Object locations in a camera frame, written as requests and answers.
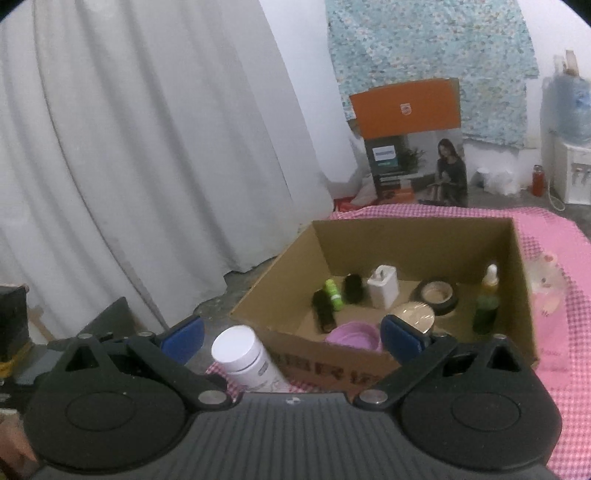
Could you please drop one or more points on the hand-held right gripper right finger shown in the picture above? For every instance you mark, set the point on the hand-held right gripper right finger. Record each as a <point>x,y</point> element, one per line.
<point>401,339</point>

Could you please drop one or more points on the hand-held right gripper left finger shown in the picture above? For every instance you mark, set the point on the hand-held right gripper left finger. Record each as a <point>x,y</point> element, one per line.
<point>184,339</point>

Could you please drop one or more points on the gold lid cream jar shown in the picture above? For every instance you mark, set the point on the gold lid cream jar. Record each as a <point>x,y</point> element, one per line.
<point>418,316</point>

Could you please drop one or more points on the purple plastic lid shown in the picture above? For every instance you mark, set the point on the purple plastic lid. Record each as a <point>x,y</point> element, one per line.
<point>351,334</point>

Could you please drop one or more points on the black tape roll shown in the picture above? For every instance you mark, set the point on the black tape roll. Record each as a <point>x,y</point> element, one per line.
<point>449,306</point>

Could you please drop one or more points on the white pill bottle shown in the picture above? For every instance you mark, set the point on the white pill bottle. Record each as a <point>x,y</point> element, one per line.
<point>240,355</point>

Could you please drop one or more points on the green lip balm tube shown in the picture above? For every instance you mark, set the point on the green lip balm tube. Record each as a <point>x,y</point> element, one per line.
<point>333,293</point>

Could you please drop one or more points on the dark brown stick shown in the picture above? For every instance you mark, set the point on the dark brown stick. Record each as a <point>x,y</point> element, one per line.
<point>323,311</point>

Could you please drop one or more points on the green dropper bottle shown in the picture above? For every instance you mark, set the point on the green dropper bottle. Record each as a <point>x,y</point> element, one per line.
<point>485,309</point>

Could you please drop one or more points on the brown cardboard box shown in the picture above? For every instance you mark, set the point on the brown cardboard box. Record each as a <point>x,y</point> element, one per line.
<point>415,244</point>

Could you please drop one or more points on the dark grey board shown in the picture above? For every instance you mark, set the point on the dark grey board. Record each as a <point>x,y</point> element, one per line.
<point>111,318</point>

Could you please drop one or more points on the red snack packet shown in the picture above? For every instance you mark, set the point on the red snack packet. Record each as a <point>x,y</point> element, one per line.
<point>344,204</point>

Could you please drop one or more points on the pink checkered tablecloth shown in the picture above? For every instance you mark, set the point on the pink checkered tablecloth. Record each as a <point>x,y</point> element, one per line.
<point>568,369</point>

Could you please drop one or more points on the black box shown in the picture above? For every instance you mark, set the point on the black box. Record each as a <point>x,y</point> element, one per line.
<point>14,323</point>

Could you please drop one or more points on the white plastic bags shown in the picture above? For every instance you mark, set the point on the white plastic bags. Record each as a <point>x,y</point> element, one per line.
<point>498,182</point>

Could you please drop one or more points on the white curtain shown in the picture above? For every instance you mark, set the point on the white curtain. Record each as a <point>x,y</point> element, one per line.
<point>138,138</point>

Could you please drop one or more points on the red thermos bottle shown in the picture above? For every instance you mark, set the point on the red thermos bottle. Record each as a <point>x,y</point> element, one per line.
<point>538,182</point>

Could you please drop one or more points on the orange printed appliance box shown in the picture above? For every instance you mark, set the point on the orange printed appliance box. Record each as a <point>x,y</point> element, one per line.
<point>406,106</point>

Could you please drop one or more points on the blue water jug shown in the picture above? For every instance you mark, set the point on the blue water jug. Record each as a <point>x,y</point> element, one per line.
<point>572,110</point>

